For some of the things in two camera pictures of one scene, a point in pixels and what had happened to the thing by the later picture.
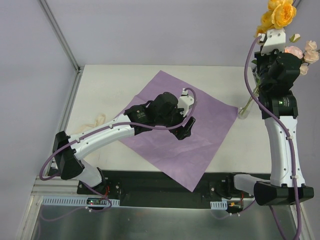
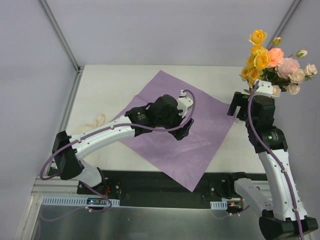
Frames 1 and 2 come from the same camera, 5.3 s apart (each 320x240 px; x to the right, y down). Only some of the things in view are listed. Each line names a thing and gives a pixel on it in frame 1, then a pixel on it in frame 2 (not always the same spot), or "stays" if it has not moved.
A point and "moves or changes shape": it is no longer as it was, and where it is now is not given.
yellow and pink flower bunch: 280,14 moves or changes shape
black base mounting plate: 144,189 stays
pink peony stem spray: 294,50 moves or changes shape
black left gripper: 183,127 stays
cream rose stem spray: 311,56 to 297,76
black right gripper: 265,55 to 235,103
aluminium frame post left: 79,69 stays
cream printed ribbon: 100,120 stays
